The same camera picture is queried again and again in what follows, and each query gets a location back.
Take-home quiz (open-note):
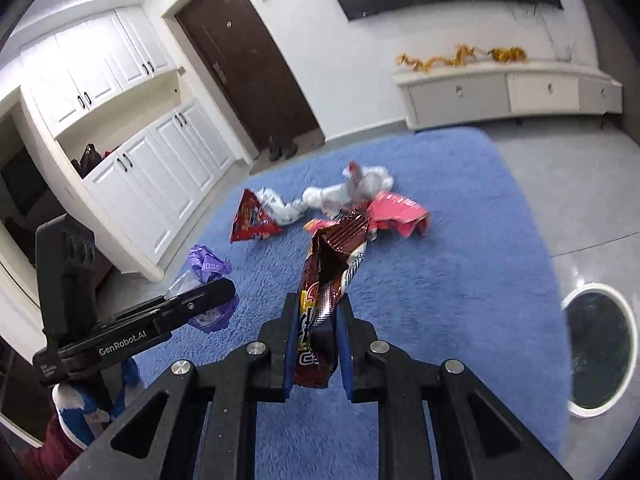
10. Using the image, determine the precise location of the long golden garland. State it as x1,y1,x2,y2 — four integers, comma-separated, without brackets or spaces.
395,44,483,73

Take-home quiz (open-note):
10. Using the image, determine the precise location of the dark red snack bag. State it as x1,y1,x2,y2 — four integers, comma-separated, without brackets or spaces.
292,208,373,390

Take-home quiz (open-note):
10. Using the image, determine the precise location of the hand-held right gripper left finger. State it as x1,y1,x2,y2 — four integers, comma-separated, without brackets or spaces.
59,292,301,480

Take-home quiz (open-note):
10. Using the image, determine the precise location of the purple plastic wrapper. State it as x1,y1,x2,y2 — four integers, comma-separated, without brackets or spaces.
167,245,240,333

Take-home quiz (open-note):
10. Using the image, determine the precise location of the person's left hand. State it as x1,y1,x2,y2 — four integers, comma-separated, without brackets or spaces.
52,357,142,448

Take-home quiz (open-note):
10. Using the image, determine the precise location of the white paper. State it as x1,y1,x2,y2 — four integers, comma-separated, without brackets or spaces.
302,160,396,218

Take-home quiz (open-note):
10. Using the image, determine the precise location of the person's left forearm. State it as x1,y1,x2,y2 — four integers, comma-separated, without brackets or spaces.
20,417,87,480

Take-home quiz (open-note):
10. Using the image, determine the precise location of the white plastic wrapper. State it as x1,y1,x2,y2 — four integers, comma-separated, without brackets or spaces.
257,187,313,226

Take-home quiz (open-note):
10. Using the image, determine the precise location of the dark brown door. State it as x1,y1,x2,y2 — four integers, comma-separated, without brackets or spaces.
174,0,321,155

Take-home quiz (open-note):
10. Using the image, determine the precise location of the pink snack wrapper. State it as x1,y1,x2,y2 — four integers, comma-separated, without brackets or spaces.
305,191,432,240

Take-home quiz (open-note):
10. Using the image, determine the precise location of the round white-rimmed trash can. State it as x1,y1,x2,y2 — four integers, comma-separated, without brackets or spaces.
560,282,638,418

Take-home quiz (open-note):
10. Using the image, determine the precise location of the short golden garland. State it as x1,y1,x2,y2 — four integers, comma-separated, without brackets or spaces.
489,46,529,64

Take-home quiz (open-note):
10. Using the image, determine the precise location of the blue fluffy rug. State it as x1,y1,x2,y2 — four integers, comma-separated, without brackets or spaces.
132,127,573,480

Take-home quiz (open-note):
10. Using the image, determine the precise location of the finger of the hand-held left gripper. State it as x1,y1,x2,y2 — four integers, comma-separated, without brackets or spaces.
112,277,237,333

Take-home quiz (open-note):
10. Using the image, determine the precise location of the white built-in cabinet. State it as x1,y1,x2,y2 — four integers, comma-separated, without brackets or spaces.
0,4,236,281

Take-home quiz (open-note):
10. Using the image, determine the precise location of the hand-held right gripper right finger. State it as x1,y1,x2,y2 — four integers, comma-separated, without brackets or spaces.
336,302,576,480

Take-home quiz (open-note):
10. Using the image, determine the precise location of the dark handbag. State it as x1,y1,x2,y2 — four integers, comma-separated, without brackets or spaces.
70,143,103,179

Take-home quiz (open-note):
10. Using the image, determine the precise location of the white low cabinet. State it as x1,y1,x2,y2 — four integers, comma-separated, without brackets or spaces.
392,60,625,132

